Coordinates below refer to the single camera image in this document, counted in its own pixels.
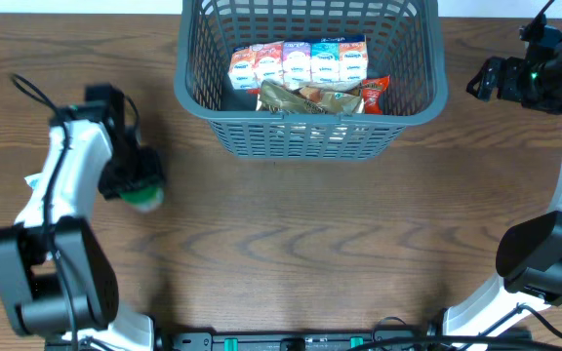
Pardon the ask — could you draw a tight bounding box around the grey plastic basket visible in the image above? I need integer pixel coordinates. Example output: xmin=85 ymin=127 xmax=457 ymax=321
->
xmin=174 ymin=0 xmax=448 ymax=160

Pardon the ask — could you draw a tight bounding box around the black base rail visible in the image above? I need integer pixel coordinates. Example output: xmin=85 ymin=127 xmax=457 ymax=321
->
xmin=153 ymin=330 xmax=534 ymax=351

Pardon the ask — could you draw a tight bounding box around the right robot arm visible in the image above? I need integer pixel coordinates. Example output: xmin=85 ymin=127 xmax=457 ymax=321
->
xmin=433 ymin=12 xmax=562 ymax=350

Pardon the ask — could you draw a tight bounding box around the colourful tissue multipack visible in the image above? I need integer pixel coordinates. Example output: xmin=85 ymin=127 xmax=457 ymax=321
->
xmin=228 ymin=35 xmax=369 ymax=91

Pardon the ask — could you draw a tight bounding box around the white green tissue packet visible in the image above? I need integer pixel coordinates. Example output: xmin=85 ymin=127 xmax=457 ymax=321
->
xmin=24 ymin=173 xmax=42 ymax=190

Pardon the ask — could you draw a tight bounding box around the gold foil bag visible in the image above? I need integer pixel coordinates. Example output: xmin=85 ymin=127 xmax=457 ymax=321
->
xmin=256 ymin=81 xmax=365 ymax=115

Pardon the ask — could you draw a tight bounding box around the red spaghetti packet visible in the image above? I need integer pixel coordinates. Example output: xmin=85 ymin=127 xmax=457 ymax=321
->
xmin=248 ymin=76 xmax=390 ymax=114

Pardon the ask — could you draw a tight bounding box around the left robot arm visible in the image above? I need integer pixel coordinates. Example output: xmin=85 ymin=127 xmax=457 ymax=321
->
xmin=0 ymin=77 xmax=165 ymax=350

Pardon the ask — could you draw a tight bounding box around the green lid jar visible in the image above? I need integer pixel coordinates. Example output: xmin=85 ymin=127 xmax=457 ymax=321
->
xmin=120 ymin=186 xmax=164 ymax=213

